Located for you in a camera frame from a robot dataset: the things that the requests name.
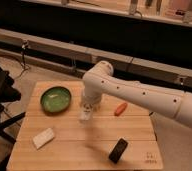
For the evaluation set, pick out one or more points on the white sponge block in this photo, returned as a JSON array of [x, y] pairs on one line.
[[43, 137]]

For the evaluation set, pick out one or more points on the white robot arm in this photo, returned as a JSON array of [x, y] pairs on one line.
[[99, 80]]

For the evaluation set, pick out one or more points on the green ceramic bowl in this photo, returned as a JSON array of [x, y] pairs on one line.
[[55, 99]]

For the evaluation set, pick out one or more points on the clear plastic bottle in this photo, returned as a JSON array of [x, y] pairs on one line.
[[85, 114]]

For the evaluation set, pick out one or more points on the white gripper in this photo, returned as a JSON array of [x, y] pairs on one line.
[[92, 102]]

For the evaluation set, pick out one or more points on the orange carrot toy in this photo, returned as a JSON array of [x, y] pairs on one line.
[[120, 109]]

